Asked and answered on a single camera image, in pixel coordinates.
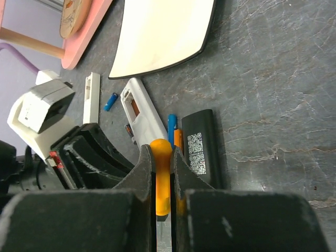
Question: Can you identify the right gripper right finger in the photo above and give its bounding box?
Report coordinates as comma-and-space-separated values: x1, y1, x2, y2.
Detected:
171, 148, 330, 251

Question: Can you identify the wide white remote control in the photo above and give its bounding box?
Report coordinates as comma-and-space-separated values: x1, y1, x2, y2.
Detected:
120, 78, 168, 147

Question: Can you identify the pink three-tier shelf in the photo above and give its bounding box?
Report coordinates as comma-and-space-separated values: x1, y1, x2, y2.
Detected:
1, 0, 112, 70

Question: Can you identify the black battery with orange band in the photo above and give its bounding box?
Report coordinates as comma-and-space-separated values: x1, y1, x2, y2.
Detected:
125, 124, 137, 145

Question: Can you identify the blue battery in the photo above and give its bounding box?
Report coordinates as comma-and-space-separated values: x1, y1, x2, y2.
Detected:
167, 114, 177, 148
103, 92, 119, 111

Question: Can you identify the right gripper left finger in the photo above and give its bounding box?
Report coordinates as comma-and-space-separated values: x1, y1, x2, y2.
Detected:
1, 145, 153, 251

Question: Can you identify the white square plate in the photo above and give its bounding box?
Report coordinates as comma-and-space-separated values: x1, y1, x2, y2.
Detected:
109, 1, 216, 79

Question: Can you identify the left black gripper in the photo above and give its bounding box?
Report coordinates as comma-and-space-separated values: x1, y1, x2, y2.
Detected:
1, 123, 134, 195

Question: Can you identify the black remote control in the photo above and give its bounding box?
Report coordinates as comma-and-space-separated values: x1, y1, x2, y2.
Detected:
182, 109, 225, 188

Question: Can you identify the orange handled screwdriver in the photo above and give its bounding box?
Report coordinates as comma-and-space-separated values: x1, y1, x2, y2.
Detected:
150, 139, 172, 222

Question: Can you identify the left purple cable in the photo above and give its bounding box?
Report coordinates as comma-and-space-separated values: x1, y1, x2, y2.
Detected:
0, 43, 40, 76

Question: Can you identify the slim white remote control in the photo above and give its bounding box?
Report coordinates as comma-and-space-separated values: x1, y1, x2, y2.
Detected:
83, 72, 101, 124

